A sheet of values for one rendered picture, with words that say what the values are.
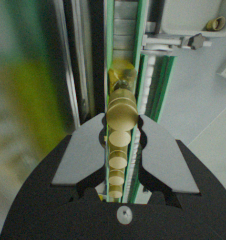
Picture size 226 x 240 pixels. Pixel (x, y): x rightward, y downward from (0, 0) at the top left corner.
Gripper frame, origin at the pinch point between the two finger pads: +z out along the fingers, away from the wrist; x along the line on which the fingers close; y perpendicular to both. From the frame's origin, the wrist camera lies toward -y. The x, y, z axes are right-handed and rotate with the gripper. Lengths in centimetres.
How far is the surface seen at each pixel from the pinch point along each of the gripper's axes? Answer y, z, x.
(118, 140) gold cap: 5.9, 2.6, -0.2
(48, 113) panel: 3.4, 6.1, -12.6
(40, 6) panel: -11.6, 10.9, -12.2
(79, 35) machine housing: -10.6, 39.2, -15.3
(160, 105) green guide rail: 9.0, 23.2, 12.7
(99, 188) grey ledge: 77, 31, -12
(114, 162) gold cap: 11.0, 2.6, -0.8
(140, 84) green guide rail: 2.3, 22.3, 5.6
